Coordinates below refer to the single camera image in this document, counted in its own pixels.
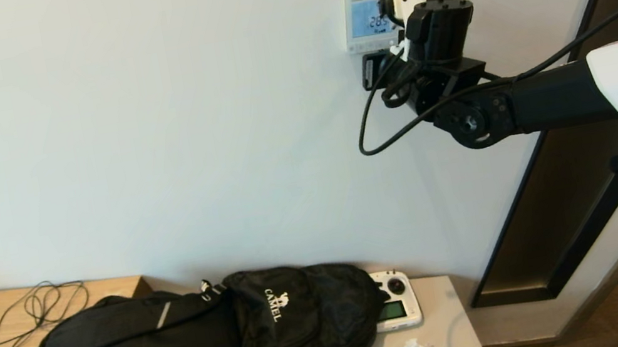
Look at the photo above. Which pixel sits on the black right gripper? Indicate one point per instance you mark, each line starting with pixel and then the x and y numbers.
pixel 441 30

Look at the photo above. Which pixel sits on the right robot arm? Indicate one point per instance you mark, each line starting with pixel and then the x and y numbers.
pixel 562 94

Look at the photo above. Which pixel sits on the white wall thermostat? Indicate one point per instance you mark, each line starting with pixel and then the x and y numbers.
pixel 365 20

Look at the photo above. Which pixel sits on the white remote controller with screen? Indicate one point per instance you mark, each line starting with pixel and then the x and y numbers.
pixel 400 310

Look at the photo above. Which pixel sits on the white low cabinet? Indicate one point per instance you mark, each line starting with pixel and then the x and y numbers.
pixel 436 316

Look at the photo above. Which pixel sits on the black Camel logo backpack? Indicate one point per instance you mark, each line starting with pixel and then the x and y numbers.
pixel 309 319

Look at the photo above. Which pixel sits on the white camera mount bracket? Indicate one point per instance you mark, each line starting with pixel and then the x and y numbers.
pixel 402 52

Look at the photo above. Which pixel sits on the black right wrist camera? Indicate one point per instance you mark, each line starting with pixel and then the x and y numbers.
pixel 377 71

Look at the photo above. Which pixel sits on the dark brown door frame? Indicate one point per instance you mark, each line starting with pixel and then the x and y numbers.
pixel 575 203

